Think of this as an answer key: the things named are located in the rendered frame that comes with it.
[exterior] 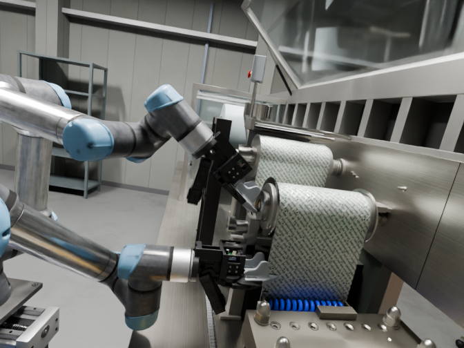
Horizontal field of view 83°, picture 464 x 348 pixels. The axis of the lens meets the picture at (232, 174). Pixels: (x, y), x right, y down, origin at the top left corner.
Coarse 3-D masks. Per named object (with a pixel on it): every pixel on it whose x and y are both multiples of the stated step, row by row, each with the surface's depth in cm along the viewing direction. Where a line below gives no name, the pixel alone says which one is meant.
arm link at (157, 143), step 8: (144, 120) 58; (136, 128) 56; (144, 128) 58; (136, 136) 55; (144, 136) 57; (152, 136) 58; (160, 136) 58; (136, 144) 55; (144, 144) 57; (152, 144) 59; (160, 144) 61; (136, 152) 56; (144, 152) 59; (152, 152) 62; (128, 160) 62; (136, 160) 62; (144, 160) 64
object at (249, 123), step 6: (246, 120) 91; (252, 120) 84; (258, 120) 85; (246, 126) 89; (252, 126) 84; (264, 126) 92; (270, 126) 87; (276, 126) 86; (282, 126) 86; (288, 126) 87; (294, 126) 87; (294, 132) 87; (306, 132) 88; (312, 132) 88; (318, 132) 89; (324, 132) 89; (330, 132) 90; (342, 138) 91; (348, 138) 91
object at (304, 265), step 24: (288, 240) 62; (312, 240) 63; (336, 240) 64; (288, 264) 64; (312, 264) 65; (336, 264) 66; (264, 288) 65; (288, 288) 66; (312, 288) 67; (336, 288) 68
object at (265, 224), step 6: (264, 186) 68; (270, 186) 64; (270, 192) 64; (270, 198) 63; (270, 204) 62; (270, 210) 62; (270, 216) 61; (264, 222) 65; (270, 222) 62; (264, 228) 64
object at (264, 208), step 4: (260, 192) 66; (264, 192) 65; (268, 192) 65; (260, 196) 66; (264, 196) 63; (268, 196) 64; (256, 200) 69; (260, 200) 67; (264, 200) 63; (268, 200) 63; (256, 204) 68; (260, 204) 65; (264, 204) 62; (268, 204) 63; (260, 208) 65; (264, 208) 62; (268, 208) 62; (256, 212) 68; (260, 212) 64; (264, 212) 63; (268, 212) 63; (256, 216) 67; (260, 216) 64; (264, 216) 63; (264, 220) 65
